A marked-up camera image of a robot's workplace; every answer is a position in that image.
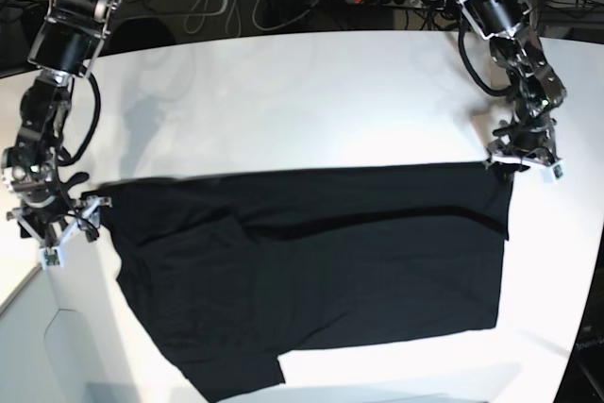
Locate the white wrist camera right mount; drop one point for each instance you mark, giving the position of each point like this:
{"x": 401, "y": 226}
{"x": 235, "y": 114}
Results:
{"x": 59, "y": 233}

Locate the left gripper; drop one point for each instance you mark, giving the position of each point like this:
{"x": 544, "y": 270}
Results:
{"x": 522, "y": 138}

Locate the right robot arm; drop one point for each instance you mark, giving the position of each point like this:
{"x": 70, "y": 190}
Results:
{"x": 71, "y": 38}

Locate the white wrist camera left mount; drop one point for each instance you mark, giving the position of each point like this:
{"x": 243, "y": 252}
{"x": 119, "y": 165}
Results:
{"x": 552, "y": 172}

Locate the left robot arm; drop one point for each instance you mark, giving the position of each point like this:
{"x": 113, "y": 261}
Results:
{"x": 516, "y": 48}

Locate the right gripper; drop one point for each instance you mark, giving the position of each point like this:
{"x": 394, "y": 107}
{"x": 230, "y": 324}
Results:
{"x": 43, "y": 198}

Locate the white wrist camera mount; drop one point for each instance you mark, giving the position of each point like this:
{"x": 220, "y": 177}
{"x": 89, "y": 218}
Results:
{"x": 59, "y": 233}
{"x": 552, "y": 172}

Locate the black T-shirt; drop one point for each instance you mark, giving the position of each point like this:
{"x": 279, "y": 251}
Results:
{"x": 226, "y": 274}

